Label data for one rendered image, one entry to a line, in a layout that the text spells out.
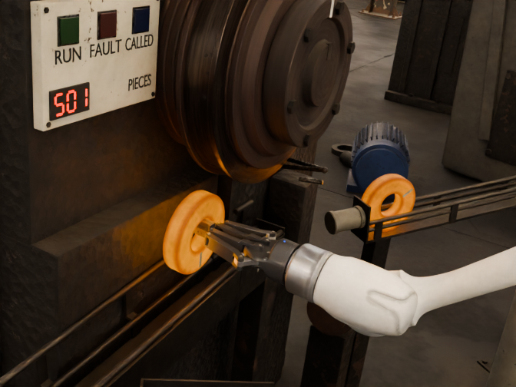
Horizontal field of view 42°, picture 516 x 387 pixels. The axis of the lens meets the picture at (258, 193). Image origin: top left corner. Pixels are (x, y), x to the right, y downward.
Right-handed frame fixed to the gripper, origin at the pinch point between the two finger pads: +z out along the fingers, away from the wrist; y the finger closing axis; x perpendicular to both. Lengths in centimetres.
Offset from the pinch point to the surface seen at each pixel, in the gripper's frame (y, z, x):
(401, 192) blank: 68, -20, -10
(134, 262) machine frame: -9.1, 6.4, -6.9
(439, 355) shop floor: 113, -38, -83
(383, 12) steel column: 871, 252, -95
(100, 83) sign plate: -14.7, 11.5, 26.3
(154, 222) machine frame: -3.7, 6.7, -0.7
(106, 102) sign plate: -13.2, 11.4, 22.9
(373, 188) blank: 61, -14, -8
